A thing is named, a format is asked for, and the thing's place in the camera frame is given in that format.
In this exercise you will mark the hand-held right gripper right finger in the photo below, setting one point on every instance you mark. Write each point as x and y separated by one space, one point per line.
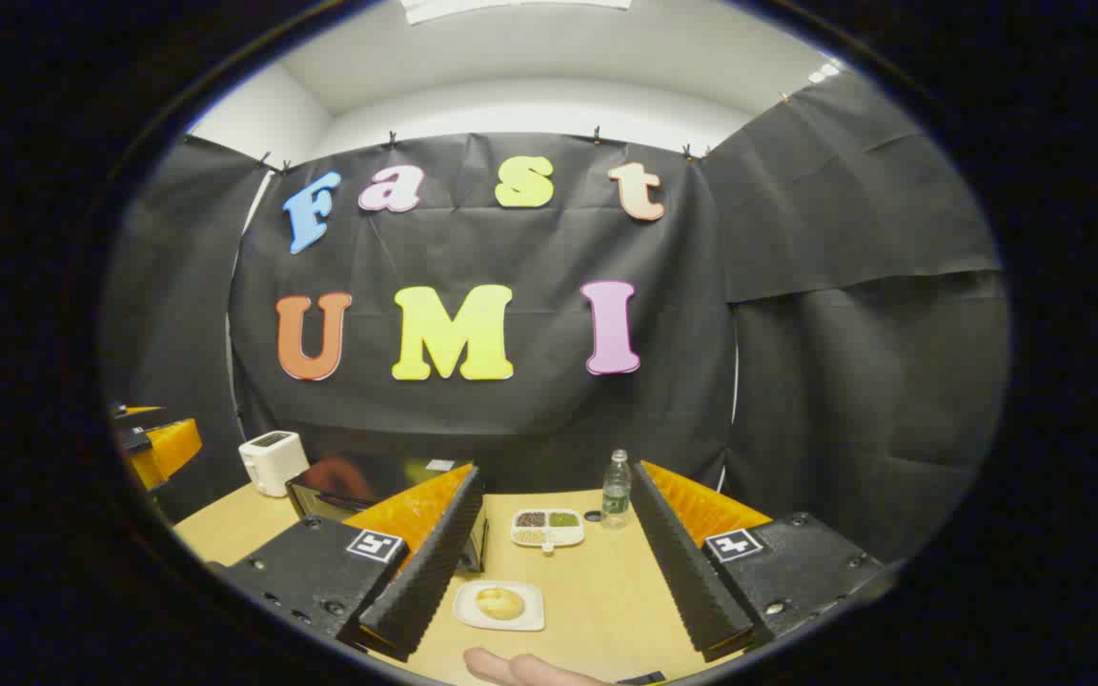
687 572

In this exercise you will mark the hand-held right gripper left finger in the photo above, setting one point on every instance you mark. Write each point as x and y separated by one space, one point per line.
435 572

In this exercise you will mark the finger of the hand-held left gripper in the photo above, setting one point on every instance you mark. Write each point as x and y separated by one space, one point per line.
168 450
141 424

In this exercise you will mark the golden bread bun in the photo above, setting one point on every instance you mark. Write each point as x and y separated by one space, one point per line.
499 602

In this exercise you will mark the black electric oven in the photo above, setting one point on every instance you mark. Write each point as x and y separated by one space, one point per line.
358 476

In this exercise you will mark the white square plate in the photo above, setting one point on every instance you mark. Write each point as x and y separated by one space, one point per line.
468 610

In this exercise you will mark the white toaster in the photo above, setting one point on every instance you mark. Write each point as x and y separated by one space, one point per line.
271 462

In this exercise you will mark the clear plastic water bottle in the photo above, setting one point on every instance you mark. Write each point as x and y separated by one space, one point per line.
616 495

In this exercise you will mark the white divided snack dish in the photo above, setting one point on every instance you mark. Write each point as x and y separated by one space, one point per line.
549 529

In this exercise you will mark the black backdrop cloth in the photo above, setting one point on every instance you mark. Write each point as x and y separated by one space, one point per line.
511 257

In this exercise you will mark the ceiling light panel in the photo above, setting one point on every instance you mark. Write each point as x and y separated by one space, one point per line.
823 72
511 8

